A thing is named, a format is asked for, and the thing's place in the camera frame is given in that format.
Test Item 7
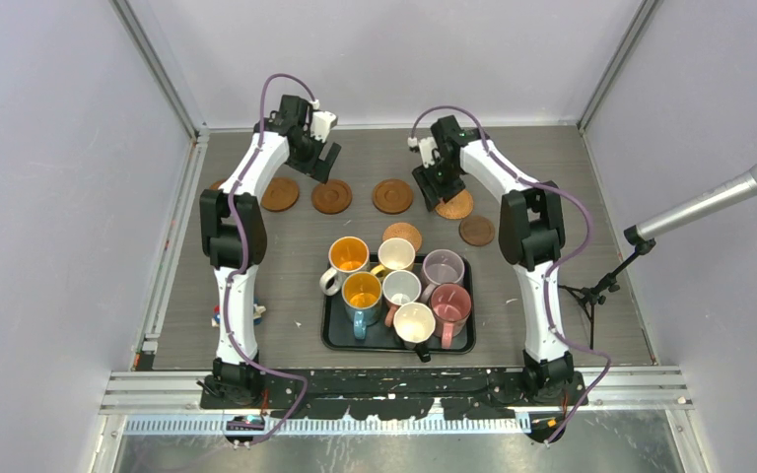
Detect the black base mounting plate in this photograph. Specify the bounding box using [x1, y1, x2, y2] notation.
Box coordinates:
[196, 368, 586, 421]

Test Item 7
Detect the white mug pink handle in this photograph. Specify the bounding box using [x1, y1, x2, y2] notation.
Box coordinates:
[382, 270, 422, 327]

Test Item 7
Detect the woven rattan coaster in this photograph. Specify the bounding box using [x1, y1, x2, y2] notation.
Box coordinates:
[435, 190, 474, 220]
[382, 222, 423, 252]

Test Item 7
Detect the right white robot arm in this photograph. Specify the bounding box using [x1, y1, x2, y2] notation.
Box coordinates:
[407, 115, 575, 405]

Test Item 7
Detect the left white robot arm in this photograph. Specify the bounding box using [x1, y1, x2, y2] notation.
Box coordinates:
[198, 95, 341, 408]

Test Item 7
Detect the white mug black handle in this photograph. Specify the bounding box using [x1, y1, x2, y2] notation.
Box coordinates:
[392, 302, 436, 364]

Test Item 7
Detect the cream mug yellow handle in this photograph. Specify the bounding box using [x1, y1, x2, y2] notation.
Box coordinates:
[371, 237, 416, 280]

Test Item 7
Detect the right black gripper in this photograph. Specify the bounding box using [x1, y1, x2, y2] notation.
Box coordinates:
[411, 157, 465, 212]

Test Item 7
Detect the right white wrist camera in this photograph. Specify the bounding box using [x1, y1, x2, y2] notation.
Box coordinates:
[407, 137, 440, 169]

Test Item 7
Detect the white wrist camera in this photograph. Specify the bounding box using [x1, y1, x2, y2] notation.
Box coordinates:
[407, 137, 440, 169]
[310, 110, 338, 143]

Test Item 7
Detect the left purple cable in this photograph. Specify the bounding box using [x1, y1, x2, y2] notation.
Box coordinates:
[220, 73, 322, 447]

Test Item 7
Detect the silver microphone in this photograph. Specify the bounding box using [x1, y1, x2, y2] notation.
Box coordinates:
[624, 164, 757, 245]

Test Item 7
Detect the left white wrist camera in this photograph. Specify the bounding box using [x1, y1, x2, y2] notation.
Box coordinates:
[310, 110, 338, 143]

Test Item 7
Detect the white mug orange inside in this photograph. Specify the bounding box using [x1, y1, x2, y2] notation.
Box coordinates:
[318, 236, 370, 297]

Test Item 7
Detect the black serving tray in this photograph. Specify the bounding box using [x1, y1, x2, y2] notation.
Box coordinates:
[321, 253, 476, 356]

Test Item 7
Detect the blue mug orange inside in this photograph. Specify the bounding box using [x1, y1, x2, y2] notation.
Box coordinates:
[341, 271, 382, 340]

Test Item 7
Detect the lilac mug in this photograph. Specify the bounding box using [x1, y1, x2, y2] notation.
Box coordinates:
[420, 249, 466, 303]

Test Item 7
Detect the dark brown wooden coaster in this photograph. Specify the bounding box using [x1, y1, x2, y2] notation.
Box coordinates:
[458, 215, 496, 246]

